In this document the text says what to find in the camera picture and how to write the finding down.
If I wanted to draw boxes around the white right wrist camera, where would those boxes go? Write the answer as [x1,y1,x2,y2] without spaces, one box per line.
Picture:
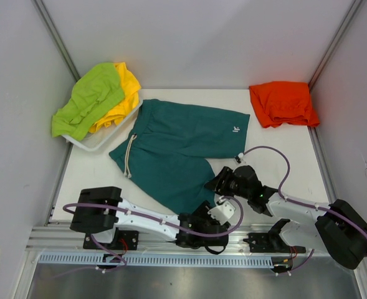
[234,153,246,164]

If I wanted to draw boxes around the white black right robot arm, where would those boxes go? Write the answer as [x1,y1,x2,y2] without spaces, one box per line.
[205,166,367,270]

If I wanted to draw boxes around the aluminium frame post right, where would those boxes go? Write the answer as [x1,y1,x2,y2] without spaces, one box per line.
[308,0,366,92]

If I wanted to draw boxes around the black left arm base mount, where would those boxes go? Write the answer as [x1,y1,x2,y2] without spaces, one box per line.
[83,229,139,251]

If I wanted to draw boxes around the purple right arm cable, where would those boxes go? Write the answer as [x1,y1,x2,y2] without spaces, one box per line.
[234,145,367,277]

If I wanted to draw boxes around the lime green shorts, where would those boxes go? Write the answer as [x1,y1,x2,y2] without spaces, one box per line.
[51,63,125,141]

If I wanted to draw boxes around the aluminium frame post left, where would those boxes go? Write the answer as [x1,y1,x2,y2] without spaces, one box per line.
[31,0,80,82]

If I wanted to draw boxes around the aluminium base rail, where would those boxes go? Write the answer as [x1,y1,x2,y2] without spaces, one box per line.
[26,221,327,258]

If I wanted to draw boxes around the yellow shorts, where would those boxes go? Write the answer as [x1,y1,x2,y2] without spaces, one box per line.
[89,62,141,133]

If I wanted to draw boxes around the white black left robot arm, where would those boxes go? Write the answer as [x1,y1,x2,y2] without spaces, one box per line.
[70,186,229,255]

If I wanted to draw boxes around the orange shorts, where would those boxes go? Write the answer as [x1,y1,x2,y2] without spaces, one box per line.
[249,81,320,128]

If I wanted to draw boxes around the white perforated plastic basket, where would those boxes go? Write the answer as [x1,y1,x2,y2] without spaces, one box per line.
[62,99,143,152]

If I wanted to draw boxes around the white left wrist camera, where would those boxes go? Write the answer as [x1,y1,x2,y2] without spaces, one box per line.
[207,197,236,224]

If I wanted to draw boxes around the aluminium frame post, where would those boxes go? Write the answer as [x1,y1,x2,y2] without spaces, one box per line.
[31,0,80,82]
[308,0,366,92]

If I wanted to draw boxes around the teal shorts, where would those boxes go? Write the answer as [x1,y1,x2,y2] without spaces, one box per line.
[109,99,250,214]

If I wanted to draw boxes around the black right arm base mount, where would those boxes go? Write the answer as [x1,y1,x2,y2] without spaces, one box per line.
[243,219,306,254]

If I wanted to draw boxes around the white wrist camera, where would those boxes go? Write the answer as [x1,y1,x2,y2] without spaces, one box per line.
[234,153,246,164]
[207,197,236,224]

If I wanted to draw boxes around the white slotted cable duct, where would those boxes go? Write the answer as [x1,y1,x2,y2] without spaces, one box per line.
[39,252,288,268]

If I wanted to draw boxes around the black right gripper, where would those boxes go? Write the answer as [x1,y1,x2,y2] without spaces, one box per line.
[204,166,250,199]

